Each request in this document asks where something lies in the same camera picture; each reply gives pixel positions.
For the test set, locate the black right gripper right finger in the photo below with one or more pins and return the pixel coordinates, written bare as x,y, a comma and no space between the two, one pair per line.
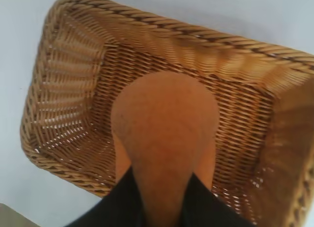
206,209

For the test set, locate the woven wicker rectangular basket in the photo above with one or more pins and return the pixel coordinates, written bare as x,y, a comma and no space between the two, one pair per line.
171,53

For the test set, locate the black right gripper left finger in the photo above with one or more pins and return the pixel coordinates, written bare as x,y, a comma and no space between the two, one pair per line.
120,207

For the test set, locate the bumpy orange fruit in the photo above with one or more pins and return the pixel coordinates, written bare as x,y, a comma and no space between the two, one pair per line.
164,119

